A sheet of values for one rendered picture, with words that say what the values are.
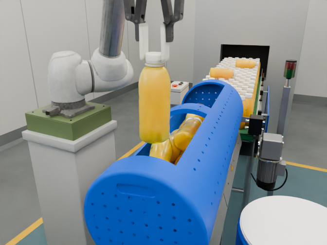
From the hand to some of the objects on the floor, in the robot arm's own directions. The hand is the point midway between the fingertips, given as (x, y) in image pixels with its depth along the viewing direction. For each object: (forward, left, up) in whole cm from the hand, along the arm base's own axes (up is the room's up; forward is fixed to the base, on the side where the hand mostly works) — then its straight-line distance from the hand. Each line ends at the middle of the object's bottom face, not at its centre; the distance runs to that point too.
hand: (154, 43), depth 56 cm
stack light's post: (+21, +136, -145) cm, 200 cm away
